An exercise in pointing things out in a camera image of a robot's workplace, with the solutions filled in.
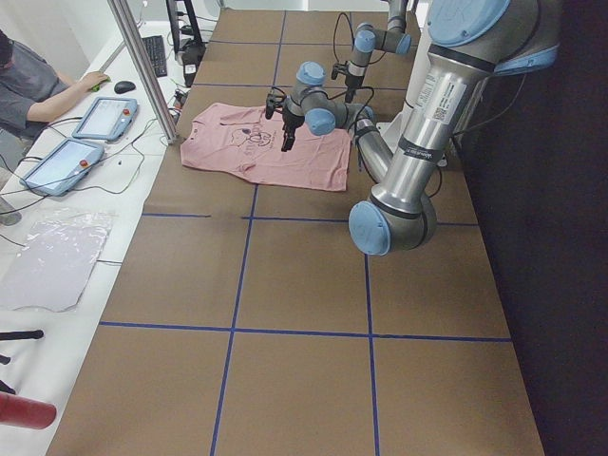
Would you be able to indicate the red cylinder bottle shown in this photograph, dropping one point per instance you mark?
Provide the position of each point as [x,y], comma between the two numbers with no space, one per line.
[18,411]

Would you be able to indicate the lower blue teach pendant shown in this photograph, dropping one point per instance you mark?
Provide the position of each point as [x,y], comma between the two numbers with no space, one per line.
[62,168]

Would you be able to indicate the seated person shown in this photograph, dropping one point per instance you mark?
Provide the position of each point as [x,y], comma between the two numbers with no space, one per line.
[33,93]

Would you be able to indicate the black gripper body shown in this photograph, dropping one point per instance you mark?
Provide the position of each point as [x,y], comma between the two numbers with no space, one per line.
[289,123]
[351,84]

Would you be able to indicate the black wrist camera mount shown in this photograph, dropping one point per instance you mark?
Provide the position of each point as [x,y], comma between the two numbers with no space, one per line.
[274,103]

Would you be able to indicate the black keyboard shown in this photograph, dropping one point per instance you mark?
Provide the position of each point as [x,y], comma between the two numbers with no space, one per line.
[154,47]

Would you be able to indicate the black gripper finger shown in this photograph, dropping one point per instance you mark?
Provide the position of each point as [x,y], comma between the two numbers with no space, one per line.
[288,141]

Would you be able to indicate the clear plastic bag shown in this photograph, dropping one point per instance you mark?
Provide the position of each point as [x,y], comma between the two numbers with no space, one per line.
[53,268]

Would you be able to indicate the pink t-shirt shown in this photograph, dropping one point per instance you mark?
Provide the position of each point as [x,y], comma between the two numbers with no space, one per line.
[240,141]

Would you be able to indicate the blue teach pendant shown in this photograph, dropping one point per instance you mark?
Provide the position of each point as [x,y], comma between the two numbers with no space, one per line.
[107,119]
[62,168]

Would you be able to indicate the upper blue teach pendant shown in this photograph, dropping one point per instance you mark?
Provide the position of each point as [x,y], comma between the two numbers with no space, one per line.
[107,119]

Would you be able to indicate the black computer mouse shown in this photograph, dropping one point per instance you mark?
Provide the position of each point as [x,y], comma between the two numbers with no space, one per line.
[123,87]

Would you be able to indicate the aluminium frame post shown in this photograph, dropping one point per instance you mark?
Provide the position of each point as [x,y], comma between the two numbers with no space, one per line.
[134,44]

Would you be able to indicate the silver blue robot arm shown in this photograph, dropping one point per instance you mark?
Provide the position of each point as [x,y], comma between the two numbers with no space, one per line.
[469,41]
[368,39]

